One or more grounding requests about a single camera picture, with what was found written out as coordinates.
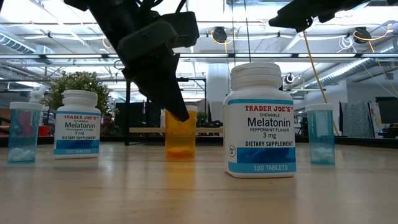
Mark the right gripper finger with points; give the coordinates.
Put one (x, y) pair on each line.
(301, 25)
(284, 18)

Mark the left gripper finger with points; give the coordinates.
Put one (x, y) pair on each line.
(161, 87)

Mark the large amber pill bottle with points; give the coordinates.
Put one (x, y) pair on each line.
(180, 140)

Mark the blue pill vial white cap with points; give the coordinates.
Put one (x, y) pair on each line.
(321, 133)
(23, 137)

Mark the black partition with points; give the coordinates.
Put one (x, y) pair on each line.
(155, 118)

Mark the small green plant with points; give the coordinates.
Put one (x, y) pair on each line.
(202, 117)

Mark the person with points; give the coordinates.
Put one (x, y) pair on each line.
(108, 123)

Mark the LED light bar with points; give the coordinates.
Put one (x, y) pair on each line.
(77, 56)

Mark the green potted plant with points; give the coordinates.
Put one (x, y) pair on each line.
(77, 81)

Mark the white Trader Joe's melatonin bottle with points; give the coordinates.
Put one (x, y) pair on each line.
(259, 130)
(77, 130)

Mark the dark computer monitor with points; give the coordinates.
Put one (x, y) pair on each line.
(388, 110)

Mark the white robot figure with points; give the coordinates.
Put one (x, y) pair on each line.
(37, 95)

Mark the red box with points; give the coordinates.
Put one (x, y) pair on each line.
(43, 130)

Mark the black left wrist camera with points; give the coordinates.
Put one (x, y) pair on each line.
(183, 28)

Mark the silver ventilation duct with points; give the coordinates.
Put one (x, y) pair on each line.
(342, 73)

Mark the black metal rig frame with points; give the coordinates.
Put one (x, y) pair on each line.
(367, 141)

